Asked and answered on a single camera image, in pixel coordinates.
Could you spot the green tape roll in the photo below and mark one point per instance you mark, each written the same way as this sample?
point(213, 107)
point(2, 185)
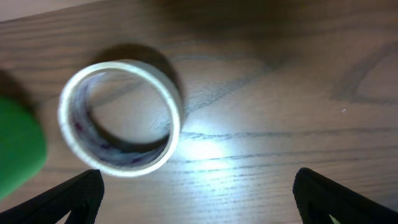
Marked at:
point(23, 146)

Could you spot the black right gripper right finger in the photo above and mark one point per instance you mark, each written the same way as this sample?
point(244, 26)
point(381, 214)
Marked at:
point(322, 200)

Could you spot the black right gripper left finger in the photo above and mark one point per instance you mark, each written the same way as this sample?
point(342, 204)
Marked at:
point(79, 198)

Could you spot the white clear tape roll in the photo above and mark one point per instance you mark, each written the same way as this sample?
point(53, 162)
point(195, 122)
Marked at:
point(84, 139)

